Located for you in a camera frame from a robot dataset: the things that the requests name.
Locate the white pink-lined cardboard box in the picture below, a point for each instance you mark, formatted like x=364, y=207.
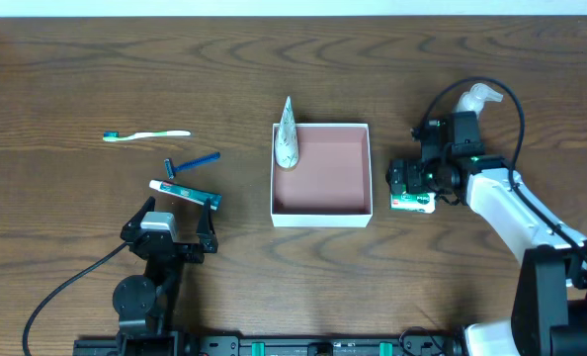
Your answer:
x=332, y=183

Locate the teal white toothpaste tube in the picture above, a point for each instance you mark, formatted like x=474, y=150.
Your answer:
x=189, y=194

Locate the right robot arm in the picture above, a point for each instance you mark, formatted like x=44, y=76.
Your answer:
x=549, y=315

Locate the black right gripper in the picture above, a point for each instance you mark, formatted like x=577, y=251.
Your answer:
x=403, y=179

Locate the clear pump bottle blue liquid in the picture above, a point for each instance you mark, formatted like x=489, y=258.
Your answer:
x=476, y=97

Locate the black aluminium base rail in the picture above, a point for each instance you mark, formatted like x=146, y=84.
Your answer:
x=293, y=346

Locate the white cosmetic tube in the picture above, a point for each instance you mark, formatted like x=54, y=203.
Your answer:
x=286, y=143

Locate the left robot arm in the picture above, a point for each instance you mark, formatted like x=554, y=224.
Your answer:
x=145, y=303

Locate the blue disposable razor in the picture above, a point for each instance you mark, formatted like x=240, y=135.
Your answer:
x=172, y=170

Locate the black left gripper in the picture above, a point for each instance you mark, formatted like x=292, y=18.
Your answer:
x=176, y=248

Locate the green white soap box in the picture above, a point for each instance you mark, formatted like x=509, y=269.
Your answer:
x=418, y=203

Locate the white green toothbrush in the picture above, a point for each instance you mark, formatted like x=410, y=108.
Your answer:
x=116, y=137

